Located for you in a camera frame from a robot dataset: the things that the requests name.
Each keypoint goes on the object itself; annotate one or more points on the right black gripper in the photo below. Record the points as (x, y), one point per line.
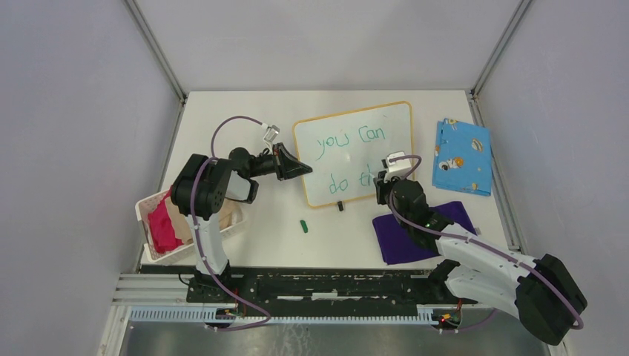
(381, 186)

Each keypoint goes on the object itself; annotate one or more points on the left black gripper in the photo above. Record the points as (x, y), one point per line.
(285, 165)

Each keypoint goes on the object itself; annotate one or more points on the yellow framed whiteboard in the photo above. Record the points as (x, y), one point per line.
(345, 150)

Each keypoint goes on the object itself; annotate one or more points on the green marker cap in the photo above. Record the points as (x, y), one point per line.
(304, 226)

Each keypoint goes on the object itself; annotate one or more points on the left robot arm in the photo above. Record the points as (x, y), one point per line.
(206, 183)

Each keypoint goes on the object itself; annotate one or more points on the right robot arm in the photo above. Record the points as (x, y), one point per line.
(539, 292)

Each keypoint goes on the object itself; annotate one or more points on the purple cloth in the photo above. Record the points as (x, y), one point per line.
(398, 248)

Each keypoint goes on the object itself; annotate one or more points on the blue cartoon cloth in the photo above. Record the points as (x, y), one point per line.
(462, 158)

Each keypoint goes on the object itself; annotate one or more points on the tan cloth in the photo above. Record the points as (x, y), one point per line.
(229, 215)

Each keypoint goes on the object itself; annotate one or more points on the red cloth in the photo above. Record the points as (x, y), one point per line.
(162, 232)

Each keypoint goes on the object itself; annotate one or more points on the white plastic basket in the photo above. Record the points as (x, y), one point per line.
(239, 222)

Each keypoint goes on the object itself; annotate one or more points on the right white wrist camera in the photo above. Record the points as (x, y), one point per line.
(396, 164)

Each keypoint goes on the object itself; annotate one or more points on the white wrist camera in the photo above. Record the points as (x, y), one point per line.
(271, 133)
(396, 164)

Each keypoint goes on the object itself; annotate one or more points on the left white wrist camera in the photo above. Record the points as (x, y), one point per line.
(271, 133)

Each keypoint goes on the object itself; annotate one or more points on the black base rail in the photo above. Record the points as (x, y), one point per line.
(325, 292)

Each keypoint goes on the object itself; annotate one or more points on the left aluminium frame post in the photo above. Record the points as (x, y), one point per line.
(155, 48)

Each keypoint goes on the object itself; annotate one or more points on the aluminium frame post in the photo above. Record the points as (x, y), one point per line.
(155, 48)
(501, 45)

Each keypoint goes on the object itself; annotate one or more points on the white slotted cable duct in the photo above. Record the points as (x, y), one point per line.
(173, 314)

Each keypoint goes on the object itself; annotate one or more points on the right aluminium frame post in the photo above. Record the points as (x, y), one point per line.
(501, 45)

